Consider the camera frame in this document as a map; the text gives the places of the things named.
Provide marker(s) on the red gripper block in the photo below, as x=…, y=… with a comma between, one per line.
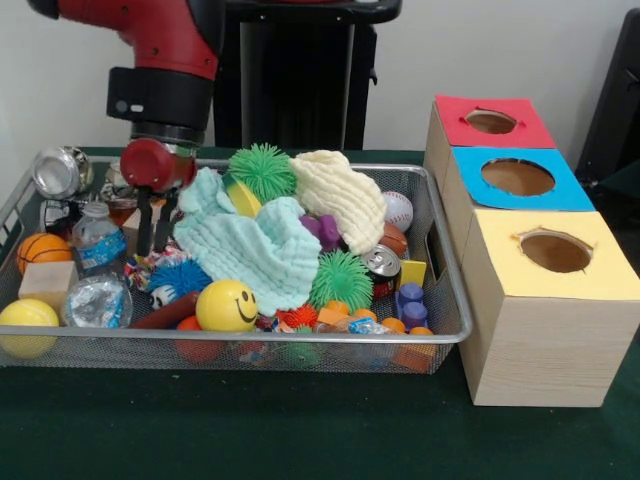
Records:
x=155, y=165

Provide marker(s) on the mint green cloth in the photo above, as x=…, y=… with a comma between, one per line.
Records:
x=250, y=250

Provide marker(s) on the crushed silver drink can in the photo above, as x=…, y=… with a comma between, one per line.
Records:
x=57, y=172

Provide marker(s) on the cream waffle cloth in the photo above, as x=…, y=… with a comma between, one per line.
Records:
x=345, y=200

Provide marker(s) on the shallow clear mesh bin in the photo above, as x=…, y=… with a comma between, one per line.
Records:
x=250, y=350

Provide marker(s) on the wooden three-hole box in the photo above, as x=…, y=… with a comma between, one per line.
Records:
x=540, y=350

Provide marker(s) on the blue spiky ball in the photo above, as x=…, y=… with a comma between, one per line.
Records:
x=175, y=280

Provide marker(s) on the smooth yellow ball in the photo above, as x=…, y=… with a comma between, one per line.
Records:
x=226, y=306

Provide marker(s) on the orange basketball toy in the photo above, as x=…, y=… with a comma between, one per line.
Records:
x=42, y=250

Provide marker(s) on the green spiky ball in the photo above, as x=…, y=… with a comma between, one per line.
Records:
x=262, y=171
x=341, y=280

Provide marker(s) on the yellow tennis ball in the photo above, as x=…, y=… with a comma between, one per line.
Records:
x=27, y=320

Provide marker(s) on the brown football toy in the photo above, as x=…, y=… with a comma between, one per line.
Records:
x=395, y=241

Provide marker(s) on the white baseball toy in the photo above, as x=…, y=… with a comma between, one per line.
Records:
x=398, y=211

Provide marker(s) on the dark green table cloth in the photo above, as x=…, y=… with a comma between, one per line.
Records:
x=300, y=430

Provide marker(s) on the black upright stand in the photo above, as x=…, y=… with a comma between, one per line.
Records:
x=615, y=100

